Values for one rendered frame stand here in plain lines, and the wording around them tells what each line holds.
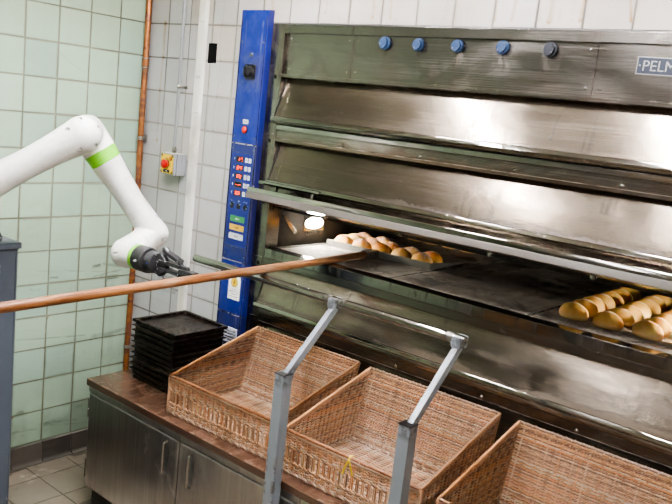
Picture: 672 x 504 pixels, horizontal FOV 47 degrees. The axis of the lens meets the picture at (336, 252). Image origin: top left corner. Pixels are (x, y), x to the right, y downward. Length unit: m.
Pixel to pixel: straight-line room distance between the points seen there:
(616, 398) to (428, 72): 1.26
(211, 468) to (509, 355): 1.12
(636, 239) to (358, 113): 1.13
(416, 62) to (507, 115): 0.42
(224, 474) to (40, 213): 1.51
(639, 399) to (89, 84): 2.63
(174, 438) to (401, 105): 1.49
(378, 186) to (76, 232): 1.55
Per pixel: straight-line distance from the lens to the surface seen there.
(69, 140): 2.70
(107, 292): 2.36
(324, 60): 3.13
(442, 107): 2.78
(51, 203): 3.72
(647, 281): 2.31
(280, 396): 2.49
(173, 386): 3.05
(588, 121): 2.54
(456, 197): 2.72
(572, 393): 2.60
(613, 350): 2.53
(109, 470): 3.44
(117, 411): 3.30
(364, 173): 2.96
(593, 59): 2.55
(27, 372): 3.87
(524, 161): 2.59
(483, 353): 2.73
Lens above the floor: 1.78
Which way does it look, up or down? 10 degrees down
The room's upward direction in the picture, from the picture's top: 6 degrees clockwise
